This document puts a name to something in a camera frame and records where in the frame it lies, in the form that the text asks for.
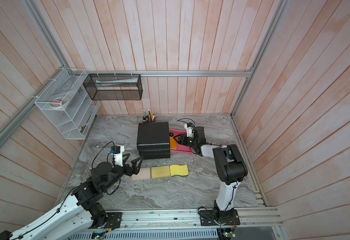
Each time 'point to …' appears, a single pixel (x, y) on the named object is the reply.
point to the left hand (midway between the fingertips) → (136, 158)
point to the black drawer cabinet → (153, 140)
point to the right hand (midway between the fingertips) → (176, 137)
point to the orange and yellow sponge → (173, 143)
